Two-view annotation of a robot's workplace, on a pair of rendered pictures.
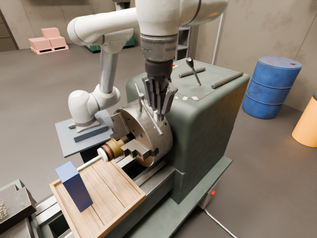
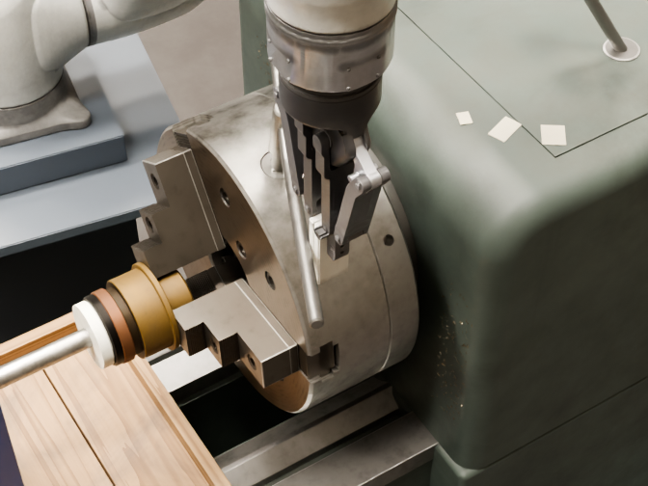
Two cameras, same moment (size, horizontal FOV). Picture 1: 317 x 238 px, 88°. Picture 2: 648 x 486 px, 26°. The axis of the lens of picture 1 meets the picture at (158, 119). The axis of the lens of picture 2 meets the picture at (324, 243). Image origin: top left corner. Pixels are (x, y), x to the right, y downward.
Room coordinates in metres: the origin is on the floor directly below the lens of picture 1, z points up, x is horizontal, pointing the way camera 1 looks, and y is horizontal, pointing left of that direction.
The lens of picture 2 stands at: (-0.30, -0.16, 2.15)
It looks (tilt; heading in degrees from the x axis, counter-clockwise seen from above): 48 degrees down; 12
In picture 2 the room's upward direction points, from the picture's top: straight up
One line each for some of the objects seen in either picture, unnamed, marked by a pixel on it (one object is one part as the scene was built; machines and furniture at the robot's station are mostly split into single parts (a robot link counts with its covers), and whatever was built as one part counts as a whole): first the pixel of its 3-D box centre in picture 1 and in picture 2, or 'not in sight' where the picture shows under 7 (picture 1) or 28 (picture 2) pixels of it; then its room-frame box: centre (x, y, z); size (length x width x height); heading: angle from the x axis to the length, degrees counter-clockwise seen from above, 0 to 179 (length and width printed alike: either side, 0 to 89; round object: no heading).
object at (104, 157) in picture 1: (89, 163); (39, 360); (0.43, 0.28, 1.08); 0.13 x 0.07 x 0.07; 134
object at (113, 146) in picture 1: (113, 149); (142, 312); (0.51, 0.20, 1.08); 0.09 x 0.09 x 0.09; 44
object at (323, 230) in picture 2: (161, 97); (338, 179); (0.43, -0.01, 1.38); 0.04 x 0.01 x 0.11; 135
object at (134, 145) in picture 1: (138, 150); (252, 338); (0.50, 0.09, 1.09); 0.12 x 0.11 x 0.05; 44
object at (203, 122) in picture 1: (186, 105); (566, 112); (0.91, -0.18, 1.06); 0.59 x 0.48 x 0.39; 134
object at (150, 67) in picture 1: (158, 74); (330, 104); (0.44, 0.00, 1.45); 0.08 x 0.07 x 0.09; 45
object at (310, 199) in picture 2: (155, 94); (320, 158); (0.45, 0.01, 1.38); 0.04 x 0.01 x 0.11; 135
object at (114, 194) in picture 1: (96, 191); (53, 478); (0.42, 0.29, 0.89); 0.36 x 0.30 x 0.04; 44
